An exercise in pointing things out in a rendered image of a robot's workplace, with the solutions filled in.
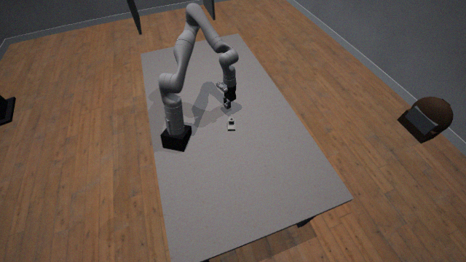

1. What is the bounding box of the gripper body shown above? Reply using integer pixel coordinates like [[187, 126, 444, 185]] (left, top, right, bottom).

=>
[[216, 77, 237, 102]]

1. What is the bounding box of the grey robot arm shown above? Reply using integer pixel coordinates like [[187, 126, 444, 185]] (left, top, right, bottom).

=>
[[159, 3, 239, 135]]

